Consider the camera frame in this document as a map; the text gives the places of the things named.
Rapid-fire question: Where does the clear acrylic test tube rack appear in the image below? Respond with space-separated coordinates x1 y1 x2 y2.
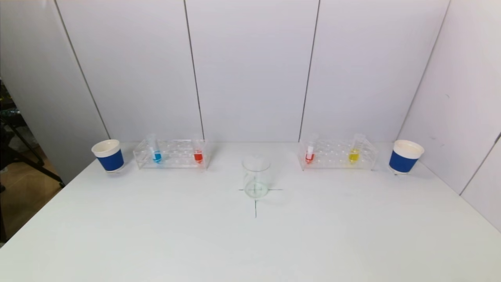
133 139 208 171
298 138 379 171

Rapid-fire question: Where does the red pigment tube white band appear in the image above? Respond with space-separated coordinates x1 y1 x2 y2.
305 134 318 165

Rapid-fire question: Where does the red pigment clear test tube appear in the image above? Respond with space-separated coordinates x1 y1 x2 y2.
192 135 204 164

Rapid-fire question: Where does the blue pigment clear test tube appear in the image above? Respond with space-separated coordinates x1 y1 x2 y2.
147 134 163 164

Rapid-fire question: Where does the yellow pigment clear test tube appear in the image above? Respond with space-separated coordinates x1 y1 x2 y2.
348 133 366 164

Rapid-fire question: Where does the white paper cup blue sleeve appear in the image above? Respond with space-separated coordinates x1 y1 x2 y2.
389 139 425 175
91 139 125 173

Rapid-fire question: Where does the clear glass beaker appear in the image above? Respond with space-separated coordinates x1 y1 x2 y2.
242 155 271 199

